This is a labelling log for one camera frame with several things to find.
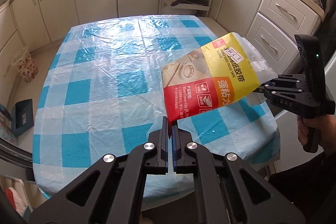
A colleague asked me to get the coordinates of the yellow red tape package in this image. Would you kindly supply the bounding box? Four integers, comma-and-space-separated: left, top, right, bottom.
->
161, 32, 277, 123

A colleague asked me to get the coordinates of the person's right hand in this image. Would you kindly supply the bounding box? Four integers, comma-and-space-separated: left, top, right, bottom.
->
297, 115, 336, 155

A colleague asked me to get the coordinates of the blue checked plastic tablecloth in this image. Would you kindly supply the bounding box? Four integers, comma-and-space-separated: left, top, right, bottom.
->
33, 15, 280, 210

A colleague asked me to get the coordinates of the blue dustpan on floor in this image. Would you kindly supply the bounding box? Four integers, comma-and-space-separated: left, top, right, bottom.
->
11, 99, 34, 137

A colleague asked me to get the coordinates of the floral white waste basket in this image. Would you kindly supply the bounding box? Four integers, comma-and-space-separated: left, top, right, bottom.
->
11, 47, 39, 83

